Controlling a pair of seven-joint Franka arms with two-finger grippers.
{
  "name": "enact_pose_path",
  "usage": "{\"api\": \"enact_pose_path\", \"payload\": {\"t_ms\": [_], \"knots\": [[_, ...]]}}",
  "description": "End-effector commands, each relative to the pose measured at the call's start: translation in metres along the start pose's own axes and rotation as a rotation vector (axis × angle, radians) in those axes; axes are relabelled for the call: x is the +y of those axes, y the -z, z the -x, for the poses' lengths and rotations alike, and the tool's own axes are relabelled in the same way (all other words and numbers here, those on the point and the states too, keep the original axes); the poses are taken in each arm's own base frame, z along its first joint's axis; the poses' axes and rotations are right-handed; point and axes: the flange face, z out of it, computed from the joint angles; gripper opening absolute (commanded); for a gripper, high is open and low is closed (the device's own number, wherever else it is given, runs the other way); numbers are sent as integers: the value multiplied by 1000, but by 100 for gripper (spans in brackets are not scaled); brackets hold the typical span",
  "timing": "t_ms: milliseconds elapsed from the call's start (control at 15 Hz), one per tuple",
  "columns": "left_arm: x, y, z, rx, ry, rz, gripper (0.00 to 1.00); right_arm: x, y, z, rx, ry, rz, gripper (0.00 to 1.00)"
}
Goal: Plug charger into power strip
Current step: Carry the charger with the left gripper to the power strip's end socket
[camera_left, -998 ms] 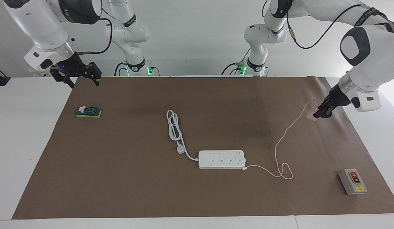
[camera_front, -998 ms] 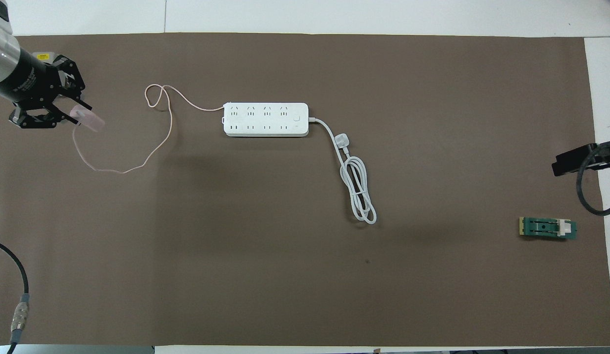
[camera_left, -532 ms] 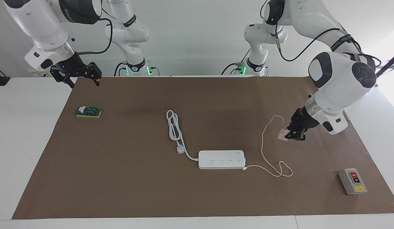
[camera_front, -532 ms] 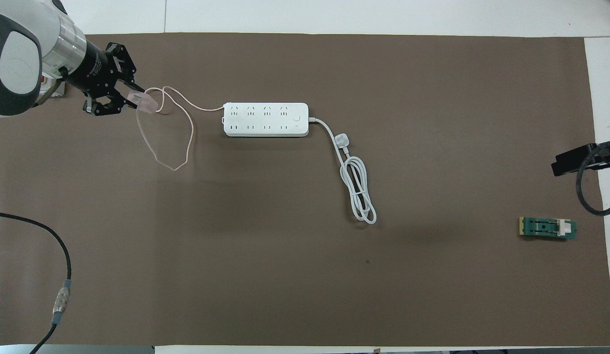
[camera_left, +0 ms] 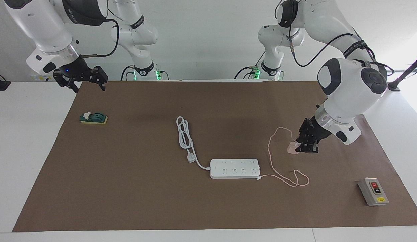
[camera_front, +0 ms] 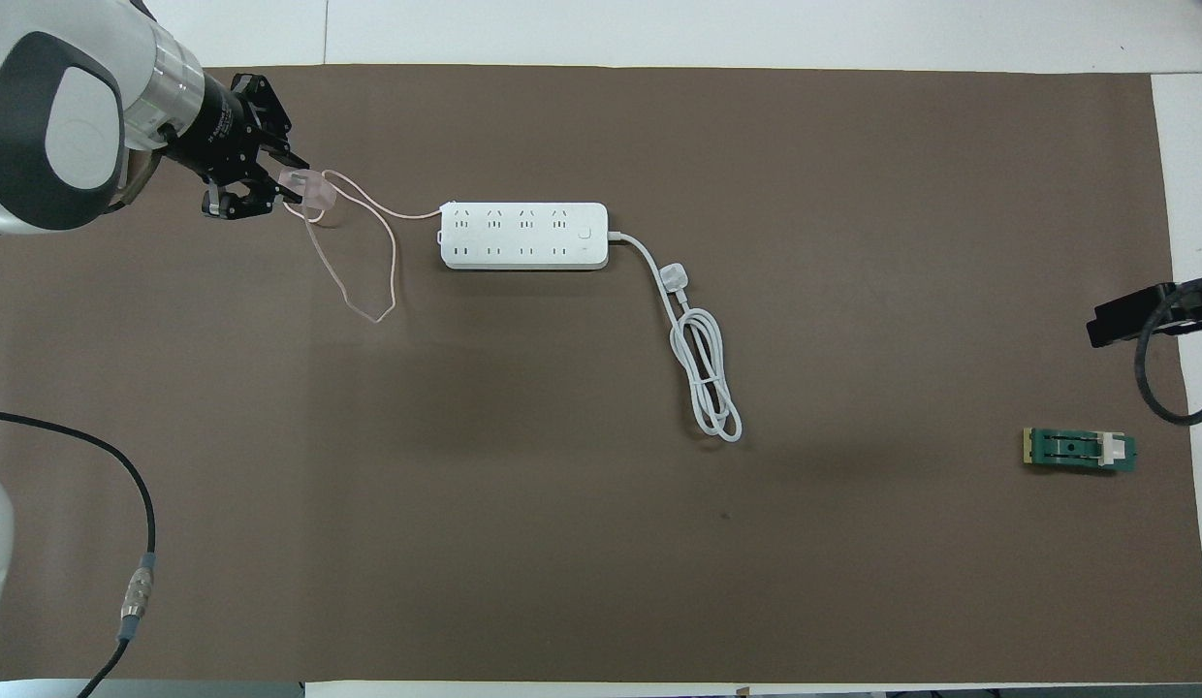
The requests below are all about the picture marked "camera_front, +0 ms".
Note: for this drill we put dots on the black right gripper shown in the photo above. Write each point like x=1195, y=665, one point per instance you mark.
x=1200, y=308

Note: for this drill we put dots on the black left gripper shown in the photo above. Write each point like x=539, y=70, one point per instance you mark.
x=218, y=126

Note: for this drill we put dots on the pink charger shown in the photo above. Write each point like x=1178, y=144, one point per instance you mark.
x=315, y=191

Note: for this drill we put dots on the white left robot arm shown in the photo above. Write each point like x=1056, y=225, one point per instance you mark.
x=78, y=126

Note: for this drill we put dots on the white power strip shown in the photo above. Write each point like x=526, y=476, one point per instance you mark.
x=523, y=237

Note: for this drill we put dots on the green circuit board module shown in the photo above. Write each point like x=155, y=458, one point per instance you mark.
x=1066, y=451

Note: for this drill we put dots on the brown table mat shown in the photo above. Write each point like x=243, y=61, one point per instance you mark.
x=562, y=533

